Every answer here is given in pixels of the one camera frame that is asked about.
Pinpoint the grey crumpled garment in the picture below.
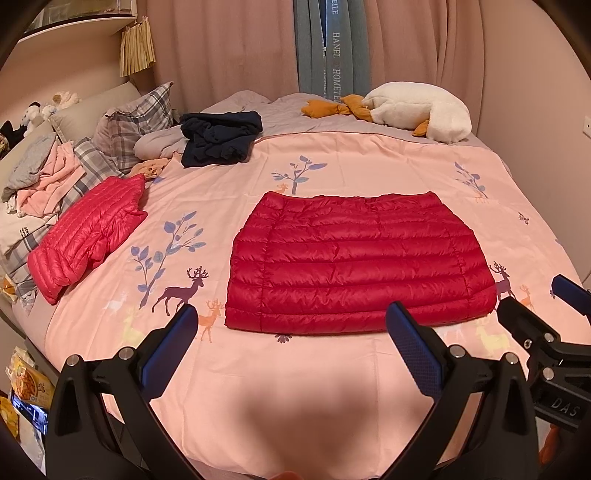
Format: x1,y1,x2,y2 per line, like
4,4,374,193
2,134,58,201

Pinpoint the peach small cloth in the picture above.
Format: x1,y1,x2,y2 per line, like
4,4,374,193
126,157,172,180

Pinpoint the large plaid pillow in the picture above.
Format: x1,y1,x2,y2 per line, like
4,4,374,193
92,82,175,174

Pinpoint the folded pink-red down jacket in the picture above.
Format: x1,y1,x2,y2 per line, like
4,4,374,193
28,174,148,306

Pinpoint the white goose plush toy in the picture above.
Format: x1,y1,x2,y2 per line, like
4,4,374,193
301,82,473,144

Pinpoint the pink curtain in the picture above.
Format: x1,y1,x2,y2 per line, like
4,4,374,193
365,0,490,121
145,0,301,112

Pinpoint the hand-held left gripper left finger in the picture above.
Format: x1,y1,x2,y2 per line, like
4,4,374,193
48,303,204,480

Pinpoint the navy blue garment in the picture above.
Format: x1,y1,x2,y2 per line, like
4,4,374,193
180,111,263,168

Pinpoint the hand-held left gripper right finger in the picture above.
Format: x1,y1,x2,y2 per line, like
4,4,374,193
385,301,541,480

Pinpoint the blue snack packet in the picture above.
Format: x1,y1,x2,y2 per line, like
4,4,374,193
11,397,49,435

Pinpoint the rolled grey cloth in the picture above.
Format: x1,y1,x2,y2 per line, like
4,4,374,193
134,126,188,158

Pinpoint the pink crumpled garment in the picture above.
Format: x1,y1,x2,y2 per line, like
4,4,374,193
16,138,88,217

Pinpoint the beige plush toy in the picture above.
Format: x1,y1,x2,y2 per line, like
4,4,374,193
44,91,81,116

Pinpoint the black plush toy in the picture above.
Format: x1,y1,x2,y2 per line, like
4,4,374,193
0,120,26,146

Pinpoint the wall shelf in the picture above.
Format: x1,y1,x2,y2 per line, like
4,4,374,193
23,0,139,35

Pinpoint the small plaid pillow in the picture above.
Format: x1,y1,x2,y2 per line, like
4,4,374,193
73,137,125,195

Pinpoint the yellow snack packet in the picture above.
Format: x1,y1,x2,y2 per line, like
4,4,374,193
7,351,51,407

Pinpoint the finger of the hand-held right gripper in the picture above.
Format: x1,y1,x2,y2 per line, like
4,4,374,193
496,296,591,370
551,274,591,317

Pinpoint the pink deer printed blanket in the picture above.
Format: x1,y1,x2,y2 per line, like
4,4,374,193
46,131,591,480

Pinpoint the blue-grey printed curtain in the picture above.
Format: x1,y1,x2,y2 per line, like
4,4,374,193
293,0,372,102

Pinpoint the white printed garment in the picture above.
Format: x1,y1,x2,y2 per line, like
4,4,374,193
0,210,51,256

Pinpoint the red down jacket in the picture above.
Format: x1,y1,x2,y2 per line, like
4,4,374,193
225,191,498,334

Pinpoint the white dog plush toy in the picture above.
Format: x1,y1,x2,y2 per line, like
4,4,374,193
21,104,51,137

